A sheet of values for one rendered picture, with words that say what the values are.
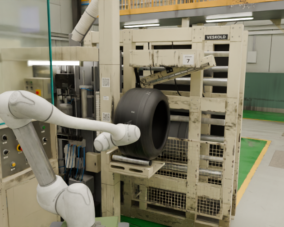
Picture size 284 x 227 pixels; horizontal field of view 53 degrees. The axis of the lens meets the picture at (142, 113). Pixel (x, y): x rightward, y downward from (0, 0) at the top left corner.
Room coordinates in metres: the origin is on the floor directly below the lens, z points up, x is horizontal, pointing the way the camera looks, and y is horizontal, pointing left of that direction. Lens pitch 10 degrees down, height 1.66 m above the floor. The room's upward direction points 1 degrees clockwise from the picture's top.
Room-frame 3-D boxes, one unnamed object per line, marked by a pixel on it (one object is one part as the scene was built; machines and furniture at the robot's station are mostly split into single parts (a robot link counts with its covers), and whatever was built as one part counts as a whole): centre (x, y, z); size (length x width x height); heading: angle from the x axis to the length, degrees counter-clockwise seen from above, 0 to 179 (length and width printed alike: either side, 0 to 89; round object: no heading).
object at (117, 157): (2.21, 0.08, 0.90); 0.35 x 0.05 x 0.05; 66
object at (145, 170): (2.21, 0.09, 0.83); 0.36 x 0.09 x 0.06; 66
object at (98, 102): (2.43, 0.36, 1.19); 0.05 x 0.04 x 0.48; 156
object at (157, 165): (2.34, 0.03, 0.80); 0.37 x 0.36 x 0.02; 156
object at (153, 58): (2.55, -0.21, 1.71); 0.61 x 0.25 x 0.15; 66
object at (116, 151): (2.41, 0.19, 0.90); 0.40 x 0.03 x 0.10; 156
